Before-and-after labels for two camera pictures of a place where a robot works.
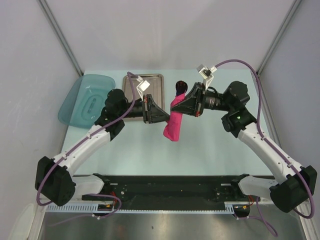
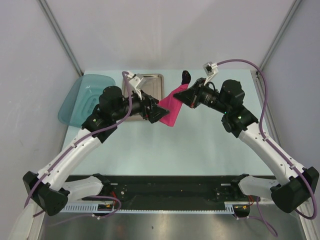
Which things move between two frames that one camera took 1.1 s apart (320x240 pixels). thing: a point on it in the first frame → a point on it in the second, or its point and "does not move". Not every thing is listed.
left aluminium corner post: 54,25 does not move
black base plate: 169,191 does not move
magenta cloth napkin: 172,128 → 173,105
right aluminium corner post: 294,9 does not move
